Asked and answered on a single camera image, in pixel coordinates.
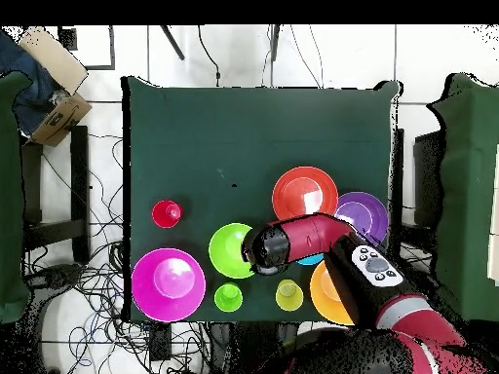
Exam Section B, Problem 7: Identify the green plastic bowl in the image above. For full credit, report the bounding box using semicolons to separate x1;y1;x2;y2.
208;222;256;281

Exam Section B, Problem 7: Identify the red-orange plastic bowl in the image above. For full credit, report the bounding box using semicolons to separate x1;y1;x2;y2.
271;166;339;222

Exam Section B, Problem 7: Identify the purple plastic bowl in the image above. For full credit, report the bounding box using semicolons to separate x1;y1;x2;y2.
333;190;390;247

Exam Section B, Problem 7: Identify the small blue plastic bowl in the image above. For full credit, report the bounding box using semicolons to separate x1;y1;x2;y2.
294;252;326;267

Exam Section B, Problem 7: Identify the red plastic cup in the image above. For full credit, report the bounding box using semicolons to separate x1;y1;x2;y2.
151;199;183;230

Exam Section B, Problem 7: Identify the green plastic cup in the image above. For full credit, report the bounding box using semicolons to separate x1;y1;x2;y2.
213;281;244;314

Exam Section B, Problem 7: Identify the yellow plastic cup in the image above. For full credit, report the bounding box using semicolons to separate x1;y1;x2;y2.
275;279;304;313

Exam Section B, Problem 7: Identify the dark green tablecloth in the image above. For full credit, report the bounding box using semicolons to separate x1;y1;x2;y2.
121;75;403;324

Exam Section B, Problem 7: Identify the pink plastic bowl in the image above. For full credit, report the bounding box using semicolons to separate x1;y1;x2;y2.
131;247;207;323

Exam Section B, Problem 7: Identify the orange plastic bowl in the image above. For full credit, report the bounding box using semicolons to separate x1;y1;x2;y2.
309;259;356;326

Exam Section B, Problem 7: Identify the black power box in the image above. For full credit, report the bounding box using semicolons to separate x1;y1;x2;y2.
148;322;173;362

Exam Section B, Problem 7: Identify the black stand leg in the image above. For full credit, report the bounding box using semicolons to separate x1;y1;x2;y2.
159;24;186;61
268;24;281;62

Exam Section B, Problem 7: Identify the brown cardboard box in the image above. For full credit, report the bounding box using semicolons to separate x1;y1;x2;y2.
29;92;94;148

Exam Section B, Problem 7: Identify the green-covered side table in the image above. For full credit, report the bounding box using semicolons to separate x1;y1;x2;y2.
426;72;499;324
0;70;33;324

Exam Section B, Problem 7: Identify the beige cardboard sheet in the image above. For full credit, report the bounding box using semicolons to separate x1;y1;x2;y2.
19;25;90;95

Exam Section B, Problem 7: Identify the blue cloth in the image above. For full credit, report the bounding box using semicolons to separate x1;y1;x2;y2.
0;30;59;135

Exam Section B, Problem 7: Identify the black cable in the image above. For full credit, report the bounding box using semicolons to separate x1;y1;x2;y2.
197;24;221;88

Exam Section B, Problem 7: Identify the tangle of cables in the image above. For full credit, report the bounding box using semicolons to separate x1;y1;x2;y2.
24;131;211;374

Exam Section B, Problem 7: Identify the black chair frame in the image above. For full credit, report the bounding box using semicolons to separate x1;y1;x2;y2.
20;125;92;264
391;128;445;227

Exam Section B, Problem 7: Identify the grey metal frame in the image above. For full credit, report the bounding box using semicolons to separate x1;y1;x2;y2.
58;24;117;72

